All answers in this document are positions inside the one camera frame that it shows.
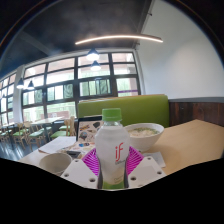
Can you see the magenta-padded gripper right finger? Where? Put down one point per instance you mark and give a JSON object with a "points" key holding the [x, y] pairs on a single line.
{"points": [[146, 170]]}

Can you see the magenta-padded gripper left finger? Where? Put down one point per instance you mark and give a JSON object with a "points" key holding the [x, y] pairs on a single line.
{"points": [[78, 171]]}

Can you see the white bottle with green cap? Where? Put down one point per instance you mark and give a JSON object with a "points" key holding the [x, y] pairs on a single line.
{"points": [[112, 156]]}

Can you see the beige patterned cup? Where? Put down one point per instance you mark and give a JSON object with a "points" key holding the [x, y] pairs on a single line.
{"points": [[55, 163]]}

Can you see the white bowl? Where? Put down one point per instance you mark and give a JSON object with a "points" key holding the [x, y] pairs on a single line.
{"points": [[146, 138]]}

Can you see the white paper sheets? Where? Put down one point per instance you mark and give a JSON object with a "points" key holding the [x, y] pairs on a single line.
{"points": [[56, 144]]}

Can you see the wooden chairs with green seats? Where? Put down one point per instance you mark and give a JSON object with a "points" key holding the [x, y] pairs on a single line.
{"points": [[33, 133]]}

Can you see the light wooden dining table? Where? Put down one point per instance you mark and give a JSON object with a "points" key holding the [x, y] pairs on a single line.
{"points": [[46, 120]]}

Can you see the green bench backrest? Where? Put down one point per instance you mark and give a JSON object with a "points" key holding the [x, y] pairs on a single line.
{"points": [[140, 108]]}

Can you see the large dark-framed grid window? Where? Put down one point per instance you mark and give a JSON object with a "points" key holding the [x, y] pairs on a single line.
{"points": [[63, 75]]}

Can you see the long linear ceiling light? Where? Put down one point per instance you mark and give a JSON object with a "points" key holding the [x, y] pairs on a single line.
{"points": [[120, 37]]}

